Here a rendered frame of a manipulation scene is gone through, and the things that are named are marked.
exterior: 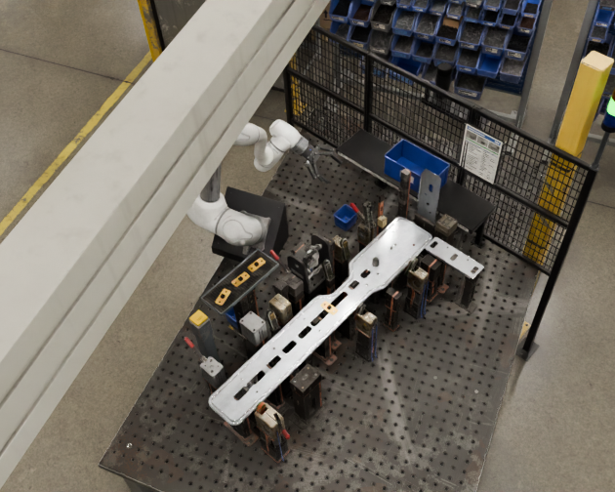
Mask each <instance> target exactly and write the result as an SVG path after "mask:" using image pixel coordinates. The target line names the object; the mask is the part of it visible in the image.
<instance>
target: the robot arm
mask: <svg viewBox="0 0 615 492"><path fill-rule="evenodd" d="M269 131H270V134H271V135H272V138H271V139H270V141H269V142H268V143H267V133H266V131H265V130H264V129H262V128H260V127H258V126H256V125H255V124H252V123H249V122H248V123H247V124H246V126H245V127H244V129H243V130H242V132H241V133H240V135H239V136H238V138H237V139H236V141H235V142H234V145H240V146H247V145H251V144H255V150H254V154H255V160H254V165H255V167H256V169H257V170H259V171H261V172H266V171H268V170H270V169H271V168H272V167H273V166H274V165H275V164H276V163H277V162H278V161H279V159H280V158H281V157H282V155H283V154H284V152H285V151H286V150H287V149H288V148H291V149H292V150H294V151H295V152H296V153H297V154H301V155H302V156H303V157H304V158H305V159H306V160H307V163H305V166H306V167H307V169H308V170H309V172H310V174H311V176H312V178H313V179H316V178H318V179H320V180H321V181H323V182H325V183H327V184H329V183H330V182H329V181H328V180H327V179H325V178H324V177H323V176H321V175H319V174H318V170H317V167H316V161H317V160H318V158H319V157H320V155H331V156H330V157H332V158H333V159H334V160H335V161H337V162H338V163H339V164H342V163H343V162H342V161H341V160H340V159H339V158H338V156H337V155H336V154H335V153H334V150H335V149H334V148H330V147H325V146H321V145H320V144H318V145H317V146H316V148H314V147H313V146H312V145H311V144H309V143H308V140H306V139H305V138H304V137H303V136H301V135H300V134H299V132H298V131H297V130H296V129H295V128H294V127H292V126H291V125H290V124H288V123H286V122H285V121H283V120H280V119H278V120H276V121H274V122H273V123H272V125H271V126H270V127H269ZM319 149H323V150H327V151H331V152H318V150H319ZM309 162H311V165H312V167H313V170H312V169H311V167H310V165H309ZM221 167H222V162H221V163H220V165H219V166H218V168H217V169H216V171H215V172H214V174H213V175H212V177H211V178H210V180H209V181H208V183H206V185H205V186H204V188H203V189H202V191H201V192H200V194H199V195H198V197H197V198H196V200H195V201H194V202H193V204H192V205H191V207H190V208H189V210H188V211H187V215H188V217H189V218H190V219H191V220H192V221H193V222H194V223H195V224H196V225H198V226H200V227H202V228H204V229H206V230H208V231H210V232H212V233H215V234H217V235H218V236H220V237H221V238H222V239H224V240H225V241H226V242H227V243H229V244H231V245H234V246H243V254H245V255H246V254H247V255H248V253H249V250H250V248H251V247H254V248H257V249H260V250H261V251H263V250H264V249H265V241H266V237H267V230H268V226H269V224H270V223H271V218H263V217H260V216H256V215H253V214H249V213H247V212H245V211H240V212H237V211H234V210H232V209H230V208H228V207H227V205H226V201H225V198H224V196H223V195H222V194H221ZM313 171H314V172H313Z"/></svg>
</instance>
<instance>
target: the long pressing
mask: <svg viewBox="0 0 615 492"><path fill-rule="evenodd" d="M393 231H394V232H393ZM431 241H432V236H431V234H430V233H428V232H427V231H425V230H424V229H422V228H420V227H419V226H417V225H415V224H413V223H412V222H410V221H409V220H407V219H405V218H403V217H397V218H396V219H395V220H393V221H392V222H391V223H390V224H389V225H388V226H387V227H386V228H385V229H384V230H383V231H382V232H381V233H380V234H378V235H377V236H376V237H375V238H374V239H373V240H372V241H371V242H370V243H369V244H368V245H367V246H366V247H365V248H364V249H363V250H361V251H360V252H359V253H358V254H357V255H356V256H355V257H354V258H353V259H352V260H351V261H350V262H349V264H348V269H349V278H348V280H347V281H346V282H344V283H343V284H342V285H341V286H340V287H339V288H338V289H337V290H336V291H335V292H334V293H333V294H331V295H320V296H316V297H315V298H313V299H312V300H311V301H310V302H309V303H308V304H307V305H306V306H305V307H304V308H303V309H302V310H301V311H300V312H298V313H297V314H296V315H295V316H294V317H293V318H292V319H291V320H290V321H289V322H288V323H287V324H286V325H285V326H284V327H283V328H281V329H280V330H279V331H278V332H277V333H276V334H275V335H274V336H273V337H272V338H271V339H270V340H269V341H268V342H267V343H266V344H265V345H263V346H262V347H261V348H260V349H259V350H258V351H257V352H256V353H255V354H254V355H253V356H252V357H251V358H250V359H249V360H247V361H246V362H245V363H244V364H243V365H242V366H241V367H240V368H239V369H238V370H237V371H236V372H235V373H234V374H233V375H232V376H230V377H229V378H228V379H227V380H226V381H225V382H224V383H223V384H222V385H221V386H220V387H219V388H218V389H217V390H216V391H214V392H213V393H212V394H211V395H210V397H209V400H208V402H209V406H210V407H211V408H212V409H213V410H214V411H215V412H216V413H217V414H219V415H220V416H221V417H222V418H223V419H224V420H225V421H226V422H228V423H229V424H230V425H232V426H237V425H240V424H241V423H242V422H243V421H244V420H245V419H246V418H247V417H248V416H249V415H250V414H251V413H252V412H253V411H254V410H255V409H256V408H257V405H258V404H259V403H260V402H262V401H264V400H265V399H266V398H267V397H268V396H269V395H270V394H271V393H272V392H273V391H274V390H276V389H277V388H278V387H279V386H280V385H281V384H282V383H283V382H284V381H285V380H286V379H287V378H288V377H289V376H290V375H291V374H292V373H293V372H294V371H295V370H296V369H297V368H298V367H299V366H300V365H301V364H302V363H303V362H304V361H305V360H306V359H307V358H308V357H309V356H310V355H311V354H312V353H313V352H314V351H315V350H316V349H317V348H318V347H319V346H320V345H321V344H322V343H323V342H324V341H325V340H326V339H327V338H328V337H329V336H330V335H331V334H332V333H333V332H334V331H335V330H336V329H337V328H338V327H339V326H340V325H341V324H342V323H343V322H344V321H345V320H346V319H347V318H348V317H349V316H350V315H351V314H352V313H353V312H354V311H355V310H356V308H357V307H358V306H359V305H360V304H361V303H364V302H365V301H366V300H367V299H368V298H369V297H370V296H371V295H372V294H373V293H376V292H378V291H381V290H383V289H385V288H386V287H387V286H388V285H389V284H390V283H391V282H392V281H393V280H394V279H395V278H396V277H397V276H398V275H399V274H400V273H401V272H402V271H403V270H404V269H405V268H406V267H407V266H408V265H409V262H410V260H411V259H412V258H414V257H415V258H416V257H417V256H418V255H419V254H420V253H421V252H422V251H423V250H424V249H425V247H426V246H427V245H428V244H429V243H430V242H431ZM394 244H396V246H394ZM413 244H415V246H413ZM391 246H392V249H391V248H390V247H391ZM374 257H377V258H378V259H379V265H378V266H372V260H373V258H374ZM365 270H368V271H370V274H369V275H368V276H367V277H365V278H363V277H361V276H360V274H361V273H362V272H364V271H365ZM377 273H379V274H377ZM353 281H357V282H358V283H359V284H358V285H357V286H356V287H355V288H354V289H353V290H351V289H350V288H349V286H350V284H351V283H352V282H353ZM366 284H368V285H366ZM343 292H346V293H347V294H348V295H347V296H346V297H345V298H344V299H343V300H342V301H341V302H340V303H339V304H338V305H337V306H336V307H335V308H336V309H337V310H338V312H337V313H336V314H335V315H332V314H331V313H330V312H329V313H328V314H327V315H326V316H325V317H324V318H323V319H322V320H321V321H320V322H319V323H318V324H317V325H316V326H312V325H311V324H310V323H311V322H312V320H314V319H315V318H316V317H317V316H318V315H319V314H320V313H321V312H322V311H323V310H325V309H324V308H323V307H321V306H320V305H321V304H322V303H323V302H325V301H326V302H328V303H329V304H331V303H332V302H333V301H334V300H335V299H336V298H337V297H338V296H340V295H341V294H342V293H343ZM304 319H305V320H304ZM307 326H308V327H310V328H311V331H310V332H309V333H308V334H307V335H306V336H304V337H303V338H302V339H301V338H299V337H298V335H299V334H300V333H301V332H302V331H303V330H304V329H305V328H306V327H307ZM319 330H320V332H319ZM292 341H294V342H295V343H296V345H295V346H294V347H293V348H292V349H291V350H290V351H289V352H288V353H285V352H283V349H284V348H285V347H286V346H287V345H288V344H290V343H291V342H292ZM273 348H275V349H273ZM276 356H279V357H280V358H281V360H280V361H279V362H278V363H277V364H276V365H274V366H273V367H272V368H271V369H269V368H268V367H267V365H268V364H269V363H270V362H271V361H272V360H273V359H274V358H275V357H276ZM260 371H263V372H264V373H265V375H264V376H263V377H262V378H261V379H260V380H259V381H258V382H257V383H256V384H255V385H253V384H252V383H251V380H252V379H253V378H254V377H255V376H256V375H257V374H258V373H259V372H260ZM241 379H243V380H241ZM248 382H250V383H251V384H252V386H251V387H250V388H247V387H246V386H247V383H248ZM244 387H246V389H248V390H249V391H248V392H247V393H246V394H244V395H243V396H242V397H241V398H240V399H239V400H236V399H234V396H235V395H236V394H237V393H238V392H239V391H241V390H242V389H243V388H244ZM256 391H257V392H256Z"/></svg>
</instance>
